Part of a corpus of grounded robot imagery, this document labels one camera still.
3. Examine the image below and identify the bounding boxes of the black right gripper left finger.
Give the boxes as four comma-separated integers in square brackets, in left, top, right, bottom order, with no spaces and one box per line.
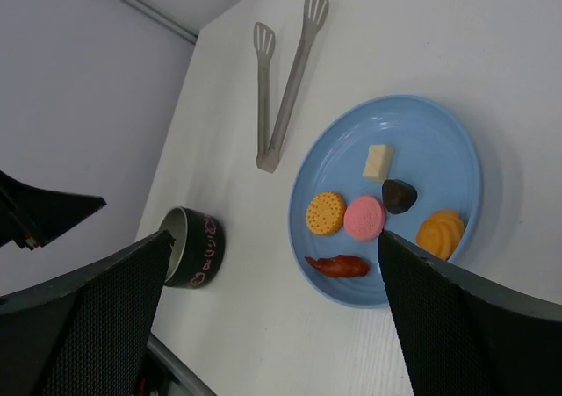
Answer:
[1,232,173,395]

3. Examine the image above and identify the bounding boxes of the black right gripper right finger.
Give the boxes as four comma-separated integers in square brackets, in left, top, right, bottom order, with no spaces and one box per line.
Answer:
[378,231,561,395]

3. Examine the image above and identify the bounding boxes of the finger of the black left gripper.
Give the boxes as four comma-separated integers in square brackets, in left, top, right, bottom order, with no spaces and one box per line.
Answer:
[1,173,106,250]

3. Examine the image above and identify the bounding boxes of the orange swirl pastry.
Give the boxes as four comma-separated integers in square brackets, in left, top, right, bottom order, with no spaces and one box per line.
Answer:
[416,210,465,261]

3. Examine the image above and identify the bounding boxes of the black steel lunch box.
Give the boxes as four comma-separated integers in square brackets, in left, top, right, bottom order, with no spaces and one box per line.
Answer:
[159,206,226,289]

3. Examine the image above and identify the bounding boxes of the pink round cookie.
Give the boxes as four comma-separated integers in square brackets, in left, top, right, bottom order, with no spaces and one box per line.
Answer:
[343,196,385,241]

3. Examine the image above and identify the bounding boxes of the dark brown chocolate piece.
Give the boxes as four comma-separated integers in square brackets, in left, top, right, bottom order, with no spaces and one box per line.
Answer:
[382,179,418,214]

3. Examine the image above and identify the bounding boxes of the yellow round cracker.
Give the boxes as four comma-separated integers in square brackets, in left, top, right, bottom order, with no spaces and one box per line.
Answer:
[306,191,346,236]

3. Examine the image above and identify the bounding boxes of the steel serving tongs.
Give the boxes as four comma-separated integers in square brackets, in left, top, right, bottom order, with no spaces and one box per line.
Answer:
[252,0,331,174]

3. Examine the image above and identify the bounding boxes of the blue round plate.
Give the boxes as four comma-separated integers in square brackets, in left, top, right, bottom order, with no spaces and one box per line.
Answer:
[288,95,483,308]

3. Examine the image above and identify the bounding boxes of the aluminium frame rail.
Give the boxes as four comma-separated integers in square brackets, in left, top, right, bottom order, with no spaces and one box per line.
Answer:
[119,0,198,45]

